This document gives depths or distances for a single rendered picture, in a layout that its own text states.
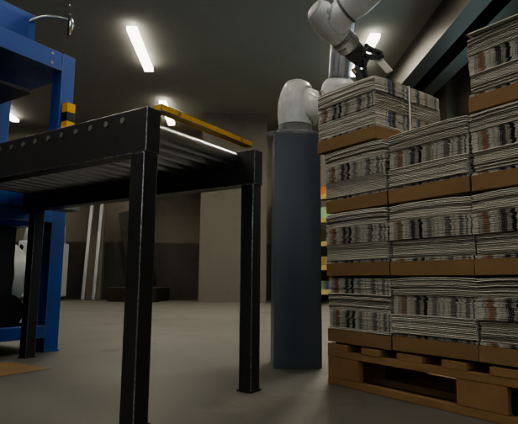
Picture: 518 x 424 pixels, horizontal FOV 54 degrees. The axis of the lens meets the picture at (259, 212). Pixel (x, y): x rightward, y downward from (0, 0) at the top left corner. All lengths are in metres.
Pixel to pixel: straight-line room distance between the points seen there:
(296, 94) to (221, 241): 6.78
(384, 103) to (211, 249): 7.32
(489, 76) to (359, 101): 0.47
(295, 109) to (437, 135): 0.86
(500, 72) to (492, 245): 0.47
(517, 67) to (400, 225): 0.55
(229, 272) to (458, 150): 7.57
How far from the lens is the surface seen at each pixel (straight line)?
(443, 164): 1.59
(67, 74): 3.00
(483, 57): 1.63
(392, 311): 1.69
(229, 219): 8.99
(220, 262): 8.93
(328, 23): 1.92
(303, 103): 2.32
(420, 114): 2.00
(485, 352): 1.51
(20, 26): 3.06
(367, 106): 1.83
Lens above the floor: 0.35
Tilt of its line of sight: 8 degrees up
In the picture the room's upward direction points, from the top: 1 degrees clockwise
